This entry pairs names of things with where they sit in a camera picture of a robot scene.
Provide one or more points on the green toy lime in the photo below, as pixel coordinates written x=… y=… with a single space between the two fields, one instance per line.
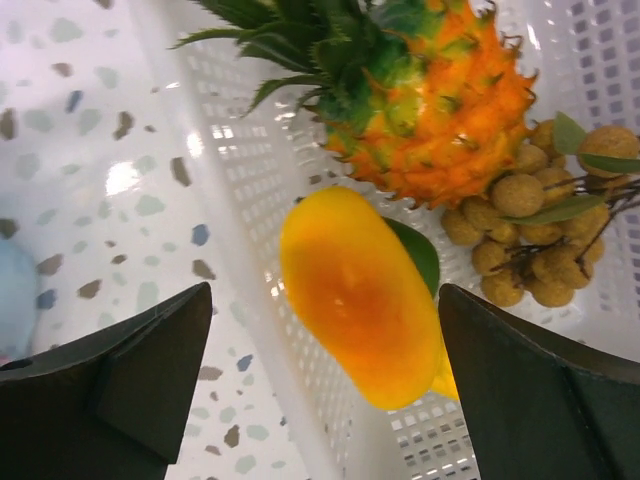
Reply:
x=421 y=251

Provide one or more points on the clear plastic basket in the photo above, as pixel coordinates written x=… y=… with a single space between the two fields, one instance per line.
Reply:
x=430 y=212

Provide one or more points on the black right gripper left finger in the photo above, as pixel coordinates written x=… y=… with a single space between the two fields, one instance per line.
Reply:
x=111 y=405

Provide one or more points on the blue printed plastic bag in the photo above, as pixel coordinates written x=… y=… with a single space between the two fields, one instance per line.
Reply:
x=20 y=287

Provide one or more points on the toy pineapple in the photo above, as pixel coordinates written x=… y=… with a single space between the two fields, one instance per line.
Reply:
x=423 y=99

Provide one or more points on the orange toy mango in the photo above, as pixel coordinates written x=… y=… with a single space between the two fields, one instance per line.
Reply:
x=354 y=287

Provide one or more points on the brown toy longan bunch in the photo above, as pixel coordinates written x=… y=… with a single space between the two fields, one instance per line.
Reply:
x=539 y=230

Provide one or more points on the yellow toy pear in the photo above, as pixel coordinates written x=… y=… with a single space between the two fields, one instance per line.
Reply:
x=444 y=381

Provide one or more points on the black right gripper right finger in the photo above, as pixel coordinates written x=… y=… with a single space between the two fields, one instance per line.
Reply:
x=537 y=404

